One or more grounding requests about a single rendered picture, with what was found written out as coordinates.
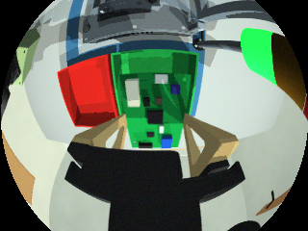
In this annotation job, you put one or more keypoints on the green bin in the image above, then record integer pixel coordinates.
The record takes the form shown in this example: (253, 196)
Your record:
(154, 60)

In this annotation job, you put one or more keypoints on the red open box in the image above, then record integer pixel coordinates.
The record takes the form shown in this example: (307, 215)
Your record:
(87, 93)

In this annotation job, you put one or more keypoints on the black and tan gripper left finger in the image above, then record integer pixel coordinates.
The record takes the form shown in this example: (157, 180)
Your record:
(98, 135)

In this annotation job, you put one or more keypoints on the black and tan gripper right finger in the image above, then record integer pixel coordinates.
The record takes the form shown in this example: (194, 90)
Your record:
(219, 144)

